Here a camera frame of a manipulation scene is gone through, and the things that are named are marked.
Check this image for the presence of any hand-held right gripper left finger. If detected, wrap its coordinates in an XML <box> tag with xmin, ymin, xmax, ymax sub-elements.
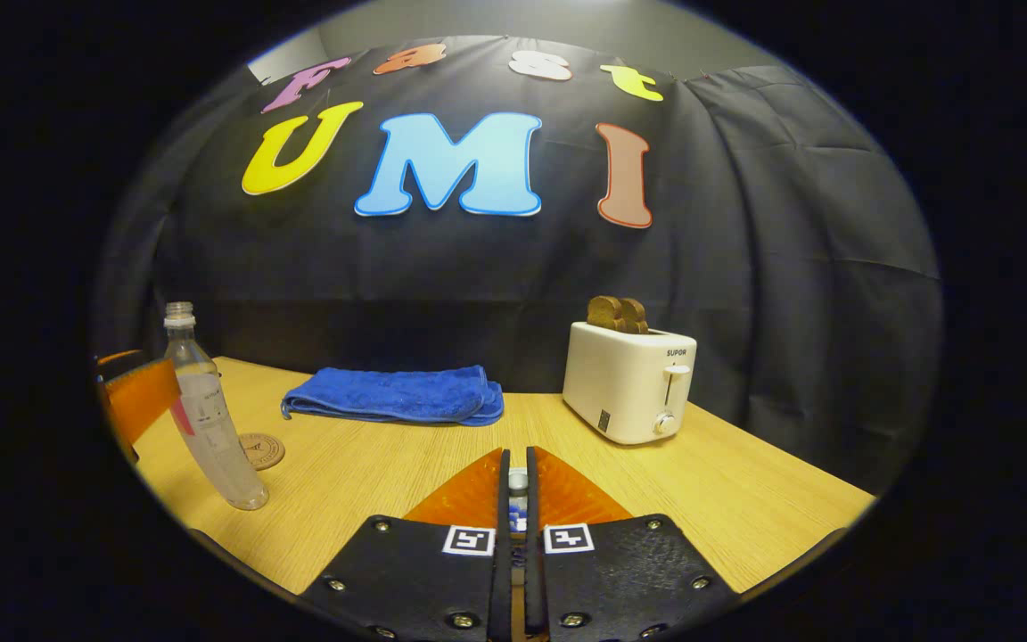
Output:
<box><xmin>295</xmin><ymin>448</ymin><xmax>512</xmax><ymax>642</ymax></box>

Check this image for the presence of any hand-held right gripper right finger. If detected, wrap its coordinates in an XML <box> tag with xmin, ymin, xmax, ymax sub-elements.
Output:
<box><xmin>525</xmin><ymin>446</ymin><xmax>740</xmax><ymax>642</ymax></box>

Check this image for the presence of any clear plastic water bottle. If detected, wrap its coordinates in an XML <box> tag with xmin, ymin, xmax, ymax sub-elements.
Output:
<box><xmin>163</xmin><ymin>301</ymin><xmax>270</xmax><ymax>512</ymax></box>

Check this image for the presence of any round brown coaster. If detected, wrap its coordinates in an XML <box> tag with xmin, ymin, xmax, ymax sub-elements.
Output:
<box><xmin>237</xmin><ymin>432</ymin><xmax>286</xmax><ymax>472</ymax></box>

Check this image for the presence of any white toaster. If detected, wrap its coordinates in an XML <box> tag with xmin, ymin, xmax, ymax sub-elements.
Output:
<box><xmin>562</xmin><ymin>321</ymin><xmax>698</xmax><ymax>446</ymax></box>

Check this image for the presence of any folded blue towel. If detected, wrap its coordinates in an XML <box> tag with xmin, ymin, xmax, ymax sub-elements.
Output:
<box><xmin>280</xmin><ymin>365</ymin><xmax>505</xmax><ymax>427</ymax></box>

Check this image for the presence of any black backdrop cloth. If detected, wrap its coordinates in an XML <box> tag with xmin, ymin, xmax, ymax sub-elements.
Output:
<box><xmin>94</xmin><ymin>36</ymin><xmax>942</xmax><ymax>491</ymax></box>

